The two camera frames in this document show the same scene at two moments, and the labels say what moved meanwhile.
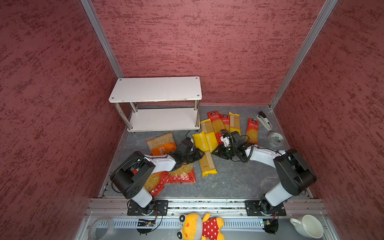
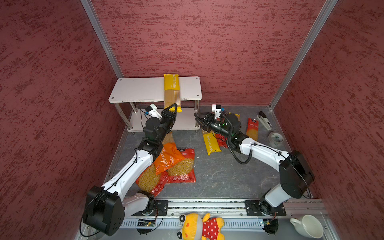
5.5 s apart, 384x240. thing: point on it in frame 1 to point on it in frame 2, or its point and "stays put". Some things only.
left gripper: (197, 154) to (171, 116)
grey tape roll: (275, 138) stays put
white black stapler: (264, 120) stays put
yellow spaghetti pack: (207, 161) to (172, 93)
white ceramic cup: (309, 225) stays put
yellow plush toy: (195, 227) stays put
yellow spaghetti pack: (206, 125) stays put
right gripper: (220, 152) to (205, 126)
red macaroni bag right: (184, 173) stays put
